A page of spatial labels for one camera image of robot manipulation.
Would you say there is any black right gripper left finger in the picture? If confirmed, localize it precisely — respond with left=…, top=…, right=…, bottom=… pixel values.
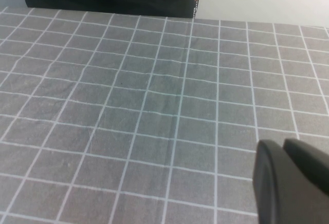
left=252, top=139, right=329, bottom=224

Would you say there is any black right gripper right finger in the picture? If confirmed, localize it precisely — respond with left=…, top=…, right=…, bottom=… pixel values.
left=282, top=138, right=329, bottom=181

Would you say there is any grey white-checked tablecloth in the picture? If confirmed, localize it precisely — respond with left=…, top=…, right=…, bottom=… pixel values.
left=0, top=6, right=329, bottom=224

